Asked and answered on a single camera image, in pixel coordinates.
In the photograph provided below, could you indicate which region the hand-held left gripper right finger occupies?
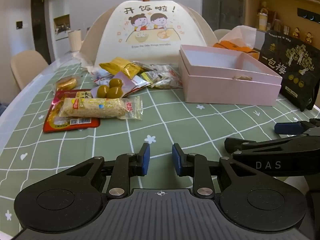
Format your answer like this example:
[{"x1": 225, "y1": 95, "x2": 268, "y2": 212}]
[{"x1": 172, "y1": 143, "x2": 254, "y2": 198}]

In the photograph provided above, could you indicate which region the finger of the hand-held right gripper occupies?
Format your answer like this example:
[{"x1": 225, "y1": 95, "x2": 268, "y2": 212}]
[
  {"x1": 224, "y1": 134, "x2": 320, "y2": 156},
  {"x1": 274, "y1": 118, "x2": 320, "y2": 137}
]

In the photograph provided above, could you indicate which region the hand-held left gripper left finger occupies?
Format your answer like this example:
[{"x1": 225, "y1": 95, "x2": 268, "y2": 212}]
[{"x1": 65, "y1": 142, "x2": 151, "y2": 198}]

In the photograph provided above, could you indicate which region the pink cardboard box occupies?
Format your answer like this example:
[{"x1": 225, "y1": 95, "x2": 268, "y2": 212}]
[{"x1": 178, "y1": 44, "x2": 283, "y2": 107}]

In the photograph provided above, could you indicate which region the clear rice cracker packet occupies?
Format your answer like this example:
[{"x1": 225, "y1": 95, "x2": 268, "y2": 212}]
[{"x1": 58, "y1": 96, "x2": 143, "y2": 121}]

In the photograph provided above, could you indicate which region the green olive packet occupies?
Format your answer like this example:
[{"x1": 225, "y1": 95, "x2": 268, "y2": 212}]
[{"x1": 90, "y1": 71, "x2": 148, "y2": 99}]

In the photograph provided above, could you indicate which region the red snack packet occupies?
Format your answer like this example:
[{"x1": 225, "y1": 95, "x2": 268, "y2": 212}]
[{"x1": 42, "y1": 89, "x2": 101, "y2": 134}]

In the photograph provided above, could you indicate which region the clear beige snack packet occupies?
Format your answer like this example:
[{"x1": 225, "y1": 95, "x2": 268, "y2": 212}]
[{"x1": 149, "y1": 64, "x2": 183, "y2": 90}]

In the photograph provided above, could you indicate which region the small yellow label packet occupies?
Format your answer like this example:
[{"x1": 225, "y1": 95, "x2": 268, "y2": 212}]
[{"x1": 140, "y1": 71, "x2": 161, "y2": 84}]

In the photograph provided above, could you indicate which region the small white red packet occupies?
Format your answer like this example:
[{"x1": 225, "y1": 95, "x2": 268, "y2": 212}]
[{"x1": 90, "y1": 69, "x2": 113, "y2": 86}]

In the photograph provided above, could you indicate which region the yellow snack packet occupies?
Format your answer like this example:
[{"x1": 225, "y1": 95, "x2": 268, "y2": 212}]
[{"x1": 99, "y1": 57, "x2": 142, "y2": 79}]

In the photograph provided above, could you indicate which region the round golden pastry packet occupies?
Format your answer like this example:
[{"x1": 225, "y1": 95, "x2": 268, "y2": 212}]
[{"x1": 54, "y1": 76, "x2": 81, "y2": 92}]

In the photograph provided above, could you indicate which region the black snack bag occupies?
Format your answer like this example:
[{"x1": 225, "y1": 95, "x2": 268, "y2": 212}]
[{"x1": 257, "y1": 30, "x2": 320, "y2": 112}]

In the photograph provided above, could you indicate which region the orange tissue pack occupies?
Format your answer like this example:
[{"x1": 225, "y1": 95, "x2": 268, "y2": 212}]
[{"x1": 212, "y1": 25, "x2": 260, "y2": 60}]

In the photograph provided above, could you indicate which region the yellow figurine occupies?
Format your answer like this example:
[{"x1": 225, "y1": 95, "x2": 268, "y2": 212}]
[{"x1": 257, "y1": 2, "x2": 270, "y2": 31}]

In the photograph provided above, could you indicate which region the black speaker bar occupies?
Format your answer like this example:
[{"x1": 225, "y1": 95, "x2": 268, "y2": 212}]
[{"x1": 297, "y1": 8, "x2": 320, "y2": 21}]

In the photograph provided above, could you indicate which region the beige tumbler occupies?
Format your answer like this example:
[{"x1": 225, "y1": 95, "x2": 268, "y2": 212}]
[{"x1": 68, "y1": 29, "x2": 83, "y2": 53}]

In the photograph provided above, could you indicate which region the white cartoon print food cover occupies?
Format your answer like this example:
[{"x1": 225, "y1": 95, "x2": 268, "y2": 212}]
[{"x1": 82, "y1": 0, "x2": 218, "y2": 68}]

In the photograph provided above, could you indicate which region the dark door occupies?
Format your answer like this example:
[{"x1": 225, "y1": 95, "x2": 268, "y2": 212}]
[{"x1": 30, "y1": 0, "x2": 52, "y2": 64}]

